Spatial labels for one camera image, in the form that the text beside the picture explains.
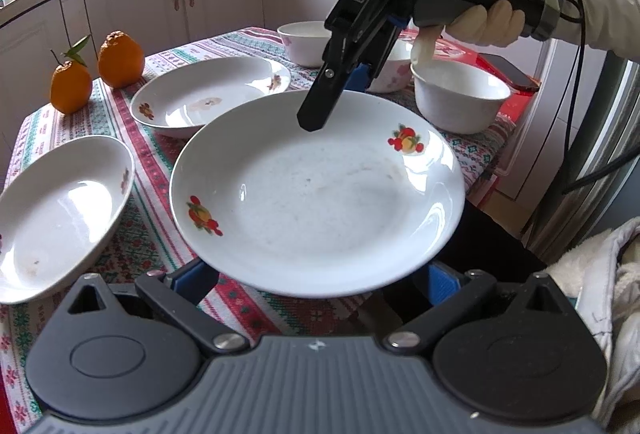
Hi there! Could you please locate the black cable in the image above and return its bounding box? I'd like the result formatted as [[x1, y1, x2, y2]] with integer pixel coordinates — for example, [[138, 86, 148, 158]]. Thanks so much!
[[462, 0, 640, 235]]

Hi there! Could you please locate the person's right hand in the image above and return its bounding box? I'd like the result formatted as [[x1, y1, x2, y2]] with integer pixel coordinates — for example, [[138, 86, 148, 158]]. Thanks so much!
[[410, 0, 540, 65]]

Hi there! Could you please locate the red carton box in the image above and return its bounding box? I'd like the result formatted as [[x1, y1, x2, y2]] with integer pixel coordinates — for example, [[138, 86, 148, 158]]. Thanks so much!
[[402, 28, 543, 207]]

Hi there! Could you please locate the white fleece jacket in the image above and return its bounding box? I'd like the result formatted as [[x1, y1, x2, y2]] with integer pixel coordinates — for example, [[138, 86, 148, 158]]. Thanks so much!
[[542, 214, 640, 434]]

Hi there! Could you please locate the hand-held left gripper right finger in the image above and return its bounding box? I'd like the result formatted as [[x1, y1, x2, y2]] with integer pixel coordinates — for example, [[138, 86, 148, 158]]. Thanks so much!
[[384, 263, 573, 351]]

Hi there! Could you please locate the black smartphone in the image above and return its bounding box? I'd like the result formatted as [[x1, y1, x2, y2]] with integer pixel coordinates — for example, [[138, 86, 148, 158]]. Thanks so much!
[[480, 53, 542, 92]]

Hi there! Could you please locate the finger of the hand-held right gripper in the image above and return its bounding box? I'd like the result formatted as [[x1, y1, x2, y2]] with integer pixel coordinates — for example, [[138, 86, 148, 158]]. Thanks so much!
[[296, 28, 366, 133], [342, 14, 407, 94]]

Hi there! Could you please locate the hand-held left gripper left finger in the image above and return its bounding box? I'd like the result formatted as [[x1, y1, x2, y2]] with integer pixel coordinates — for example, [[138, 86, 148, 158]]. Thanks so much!
[[65, 259, 248, 356]]

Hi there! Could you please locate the orange with green leaf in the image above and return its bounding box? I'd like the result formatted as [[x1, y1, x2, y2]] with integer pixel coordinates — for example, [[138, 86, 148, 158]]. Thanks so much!
[[49, 34, 95, 115]]

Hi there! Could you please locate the white floral bowl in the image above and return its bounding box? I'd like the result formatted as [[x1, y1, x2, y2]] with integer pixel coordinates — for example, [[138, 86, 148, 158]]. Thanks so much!
[[367, 39, 416, 94]]

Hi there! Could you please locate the bumpy orange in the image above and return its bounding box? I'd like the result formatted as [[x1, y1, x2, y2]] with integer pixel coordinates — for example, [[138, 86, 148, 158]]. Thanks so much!
[[97, 30, 146, 89]]

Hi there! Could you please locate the patterned tablecloth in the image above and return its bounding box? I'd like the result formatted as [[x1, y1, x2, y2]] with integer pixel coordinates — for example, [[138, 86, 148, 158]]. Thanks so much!
[[0, 27, 516, 434]]

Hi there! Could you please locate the white fruit-print plate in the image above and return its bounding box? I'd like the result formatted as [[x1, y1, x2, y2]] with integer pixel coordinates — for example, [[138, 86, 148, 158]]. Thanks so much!
[[0, 135, 137, 305], [169, 89, 466, 300], [129, 57, 292, 140]]

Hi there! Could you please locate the silver refrigerator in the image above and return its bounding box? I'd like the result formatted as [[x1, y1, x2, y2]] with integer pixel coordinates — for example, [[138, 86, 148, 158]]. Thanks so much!
[[520, 39, 640, 265]]

